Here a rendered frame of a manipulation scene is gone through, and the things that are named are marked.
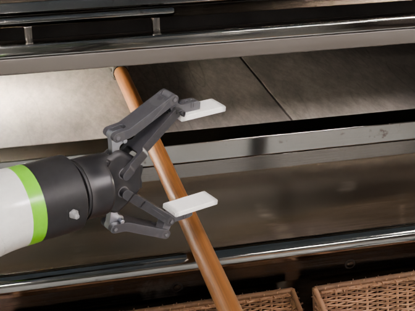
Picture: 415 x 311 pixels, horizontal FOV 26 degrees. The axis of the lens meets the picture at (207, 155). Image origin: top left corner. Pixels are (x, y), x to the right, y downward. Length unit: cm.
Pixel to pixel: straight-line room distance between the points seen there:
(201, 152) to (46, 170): 67
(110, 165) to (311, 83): 93
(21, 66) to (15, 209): 44
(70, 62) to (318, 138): 55
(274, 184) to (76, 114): 41
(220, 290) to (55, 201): 28
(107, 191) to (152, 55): 40
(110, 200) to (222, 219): 69
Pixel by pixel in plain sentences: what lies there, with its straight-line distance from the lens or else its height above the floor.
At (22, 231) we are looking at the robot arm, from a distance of 100.
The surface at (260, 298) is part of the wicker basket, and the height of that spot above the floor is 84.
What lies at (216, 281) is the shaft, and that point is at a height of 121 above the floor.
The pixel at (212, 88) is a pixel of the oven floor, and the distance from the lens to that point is 190.
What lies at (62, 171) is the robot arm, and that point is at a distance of 103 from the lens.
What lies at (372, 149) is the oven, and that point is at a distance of 177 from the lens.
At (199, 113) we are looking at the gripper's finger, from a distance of 112.
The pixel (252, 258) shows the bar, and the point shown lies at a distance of 133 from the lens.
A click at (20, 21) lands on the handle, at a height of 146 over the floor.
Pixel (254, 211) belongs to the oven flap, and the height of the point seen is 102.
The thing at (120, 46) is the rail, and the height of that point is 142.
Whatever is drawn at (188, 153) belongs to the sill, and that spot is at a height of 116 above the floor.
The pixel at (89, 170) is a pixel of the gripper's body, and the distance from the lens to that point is 105.
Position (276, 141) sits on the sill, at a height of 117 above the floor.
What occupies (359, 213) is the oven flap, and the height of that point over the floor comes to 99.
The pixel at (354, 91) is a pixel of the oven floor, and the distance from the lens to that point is 191.
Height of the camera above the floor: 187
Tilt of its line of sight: 25 degrees down
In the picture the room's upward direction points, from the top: straight up
